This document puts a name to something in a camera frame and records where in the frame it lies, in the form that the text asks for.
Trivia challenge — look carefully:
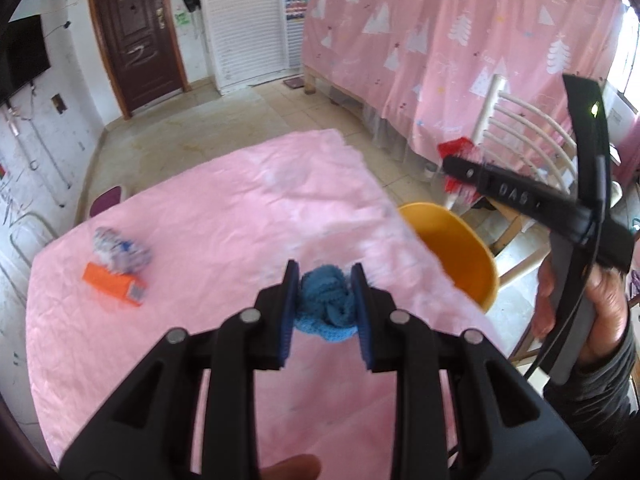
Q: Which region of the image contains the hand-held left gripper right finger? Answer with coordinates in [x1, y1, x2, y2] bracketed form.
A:
[351, 263, 592, 480]

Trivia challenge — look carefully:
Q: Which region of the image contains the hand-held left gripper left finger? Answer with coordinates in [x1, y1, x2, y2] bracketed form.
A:
[60, 259, 300, 480]

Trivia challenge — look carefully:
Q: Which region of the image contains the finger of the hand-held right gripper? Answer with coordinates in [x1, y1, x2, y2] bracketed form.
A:
[442, 154, 494, 197]

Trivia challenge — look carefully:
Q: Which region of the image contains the blue knitted cloth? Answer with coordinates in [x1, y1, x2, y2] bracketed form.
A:
[292, 265, 359, 345]

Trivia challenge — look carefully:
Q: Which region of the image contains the yellow plastic basin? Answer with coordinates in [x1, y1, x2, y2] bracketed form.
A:
[397, 202, 501, 312]

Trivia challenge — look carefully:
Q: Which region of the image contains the person's right forearm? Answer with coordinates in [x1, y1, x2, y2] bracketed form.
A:
[541, 305, 640, 463]

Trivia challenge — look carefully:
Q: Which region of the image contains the person's right hand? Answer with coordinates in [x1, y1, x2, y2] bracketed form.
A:
[531, 259, 632, 358]

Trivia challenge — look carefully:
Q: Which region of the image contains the white chair with orange seat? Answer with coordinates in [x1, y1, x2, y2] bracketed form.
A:
[450, 74, 582, 291]

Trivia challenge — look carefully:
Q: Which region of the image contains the pink tree-print curtain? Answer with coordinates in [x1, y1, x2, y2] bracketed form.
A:
[300, 0, 640, 173]

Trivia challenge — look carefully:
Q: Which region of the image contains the pink tablecloth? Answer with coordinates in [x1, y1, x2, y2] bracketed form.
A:
[25, 128, 507, 480]

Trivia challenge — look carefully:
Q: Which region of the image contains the orange cardboard box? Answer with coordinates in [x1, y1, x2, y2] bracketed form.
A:
[82, 261, 149, 307]

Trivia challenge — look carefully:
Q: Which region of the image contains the crumpled blue-white wrapper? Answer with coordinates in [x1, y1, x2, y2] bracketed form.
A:
[92, 226, 154, 277]

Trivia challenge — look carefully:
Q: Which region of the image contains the purple stool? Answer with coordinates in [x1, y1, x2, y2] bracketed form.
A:
[89, 185, 124, 219]

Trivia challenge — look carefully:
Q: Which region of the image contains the white louvered door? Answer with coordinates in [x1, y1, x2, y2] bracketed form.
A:
[197, 0, 302, 94]

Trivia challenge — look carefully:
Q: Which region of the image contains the brown entrance door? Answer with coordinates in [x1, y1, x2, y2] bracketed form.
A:
[84, 0, 189, 120]

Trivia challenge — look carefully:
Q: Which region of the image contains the black wall television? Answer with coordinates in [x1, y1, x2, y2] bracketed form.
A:
[0, 14, 52, 104]

